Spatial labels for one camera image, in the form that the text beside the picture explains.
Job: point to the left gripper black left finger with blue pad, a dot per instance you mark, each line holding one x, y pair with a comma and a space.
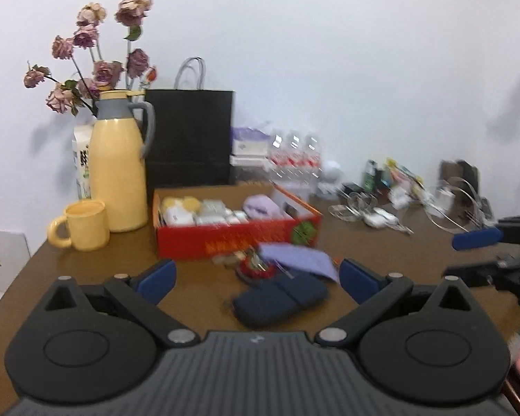
91, 343

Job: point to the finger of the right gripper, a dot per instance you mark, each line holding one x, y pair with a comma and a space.
474, 275
477, 239

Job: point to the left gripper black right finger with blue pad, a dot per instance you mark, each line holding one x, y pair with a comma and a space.
424, 344

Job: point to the lavender cloth pouch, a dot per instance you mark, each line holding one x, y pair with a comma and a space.
299, 258

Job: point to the dark blue zip pouch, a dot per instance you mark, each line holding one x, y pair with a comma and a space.
277, 299

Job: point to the small bottles cluster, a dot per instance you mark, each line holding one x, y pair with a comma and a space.
390, 180

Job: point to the yellow ceramic mug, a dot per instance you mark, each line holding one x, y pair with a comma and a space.
83, 227

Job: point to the white paper on floor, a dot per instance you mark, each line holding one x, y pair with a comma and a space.
14, 255

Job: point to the white round lamp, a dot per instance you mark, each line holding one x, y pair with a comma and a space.
330, 178

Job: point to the red cardboard box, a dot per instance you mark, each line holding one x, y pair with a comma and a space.
300, 226

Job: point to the yellow white plush toy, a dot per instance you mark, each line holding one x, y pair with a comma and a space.
180, 211

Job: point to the white tissue packet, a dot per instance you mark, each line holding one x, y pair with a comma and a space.
216, 219

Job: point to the pale green plush toy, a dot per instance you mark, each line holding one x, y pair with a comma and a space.
212, 208

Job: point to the pack of water bottles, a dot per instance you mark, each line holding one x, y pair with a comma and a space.
294, 160

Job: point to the white carton behind jug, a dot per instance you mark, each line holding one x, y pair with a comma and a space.
80, 148

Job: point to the purple plush toy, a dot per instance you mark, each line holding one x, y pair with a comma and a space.
262, 207

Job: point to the black paper shopping bag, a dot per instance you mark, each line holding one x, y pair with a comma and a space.
193, 137

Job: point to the purple white tissue box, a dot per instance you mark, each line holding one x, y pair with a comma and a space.
249, 142

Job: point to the dried pink rose bouquet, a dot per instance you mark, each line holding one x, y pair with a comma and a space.
93, 73

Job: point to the white charger with cables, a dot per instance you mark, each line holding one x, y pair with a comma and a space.
361, 207

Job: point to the red keychain trinket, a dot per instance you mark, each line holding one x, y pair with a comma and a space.
253, 270

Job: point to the yellow thermos jug grey handle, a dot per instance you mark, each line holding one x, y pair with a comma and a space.
121, 139

